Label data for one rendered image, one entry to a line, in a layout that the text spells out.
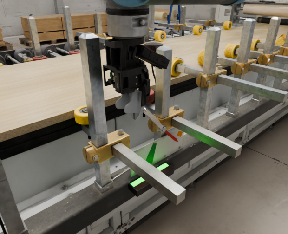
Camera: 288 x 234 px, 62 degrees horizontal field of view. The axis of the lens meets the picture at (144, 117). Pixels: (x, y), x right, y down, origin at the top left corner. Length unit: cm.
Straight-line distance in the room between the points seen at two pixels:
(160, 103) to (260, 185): 136
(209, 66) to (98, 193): 59
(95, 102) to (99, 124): 6
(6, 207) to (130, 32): 48
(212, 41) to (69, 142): 62
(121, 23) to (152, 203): 114
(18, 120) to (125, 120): 41
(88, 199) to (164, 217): 92
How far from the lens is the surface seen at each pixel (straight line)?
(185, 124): 81
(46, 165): 91
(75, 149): 93
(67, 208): 77
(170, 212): 165
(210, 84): 96
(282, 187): 205
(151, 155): 84
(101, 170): 73
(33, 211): 91
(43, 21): 678
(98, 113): 64
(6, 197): 65
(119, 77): 53
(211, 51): 94
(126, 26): 51
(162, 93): 77
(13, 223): 70
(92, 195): 79
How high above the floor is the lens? 125
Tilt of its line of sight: 28 degrees down
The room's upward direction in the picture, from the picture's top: straight up
